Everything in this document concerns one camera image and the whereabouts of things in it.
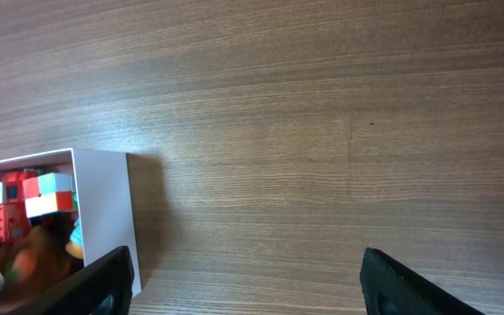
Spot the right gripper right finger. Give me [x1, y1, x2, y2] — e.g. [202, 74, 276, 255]
[360, 248, 483, 315]

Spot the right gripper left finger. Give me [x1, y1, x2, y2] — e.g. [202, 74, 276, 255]
[12, 246, 135, 315]

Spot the brown plush toy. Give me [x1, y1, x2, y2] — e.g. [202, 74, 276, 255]
[0, 222, 84, 314]

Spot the white box pink interior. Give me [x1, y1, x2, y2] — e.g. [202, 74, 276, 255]
[0, 148, 142, 295]

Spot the multicoloured puzzle cube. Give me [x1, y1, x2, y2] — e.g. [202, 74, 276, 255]
[22, 172, 78, 218]

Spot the red toy truck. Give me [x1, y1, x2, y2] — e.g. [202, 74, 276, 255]
[0, 170, 39, 242]

